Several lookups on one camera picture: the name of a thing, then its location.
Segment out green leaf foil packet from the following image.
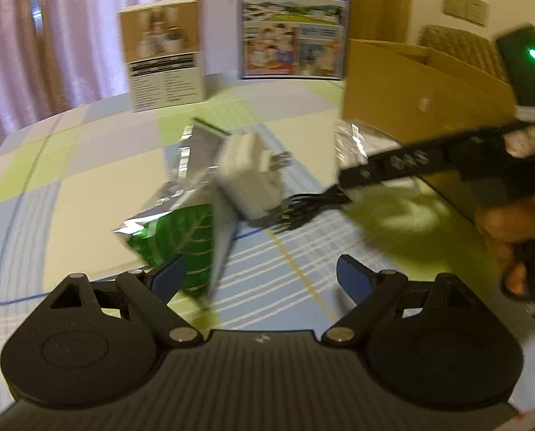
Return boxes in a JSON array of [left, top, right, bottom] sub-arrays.
[[113, 204, 216, 299]]

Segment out pink curtain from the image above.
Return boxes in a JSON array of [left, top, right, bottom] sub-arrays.
[[0, 0, 232, 162]]

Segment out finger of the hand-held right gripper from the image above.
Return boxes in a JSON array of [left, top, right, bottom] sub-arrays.
[[337, 126, 515, 203]]

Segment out silver zip bag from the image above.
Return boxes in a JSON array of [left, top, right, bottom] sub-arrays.
[[162, 119, 243, 310]]

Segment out blue milk carton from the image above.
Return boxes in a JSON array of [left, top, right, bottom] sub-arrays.
[[238, 0, 353, 82]]

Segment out brown cardboard box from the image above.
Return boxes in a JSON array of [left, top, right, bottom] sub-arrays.
[[341, 38, 533, 234]]

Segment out black cable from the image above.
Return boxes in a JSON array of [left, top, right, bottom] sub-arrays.
[[267, 189, 353, 234]]

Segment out checked tablecloth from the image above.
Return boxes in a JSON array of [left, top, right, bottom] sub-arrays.
[[0, 76, 535, 414]]

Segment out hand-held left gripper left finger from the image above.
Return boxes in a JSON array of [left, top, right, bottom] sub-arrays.
[[47, 254, 203, 347]]

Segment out person's right hand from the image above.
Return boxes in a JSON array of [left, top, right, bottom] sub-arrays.
[[474, 193, 535, 299]]

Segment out woven chair back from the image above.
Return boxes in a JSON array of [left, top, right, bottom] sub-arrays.
[[418, 24, 508, 84]]

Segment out white product box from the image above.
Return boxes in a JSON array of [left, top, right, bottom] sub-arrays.
[[117, 0, 206, 113]]

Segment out silver foil packet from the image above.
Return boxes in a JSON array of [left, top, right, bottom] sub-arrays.
[[332, 119, 430, 189]]

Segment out white power adapter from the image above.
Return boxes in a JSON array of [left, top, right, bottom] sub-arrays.
[[217, 132, 292, 221]]

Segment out beige wall switch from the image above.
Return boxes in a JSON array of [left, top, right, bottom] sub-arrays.
[[442, 0, 490, 25]]

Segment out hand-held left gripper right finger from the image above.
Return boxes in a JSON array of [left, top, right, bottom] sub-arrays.
[[321, 254, 484, 347]]

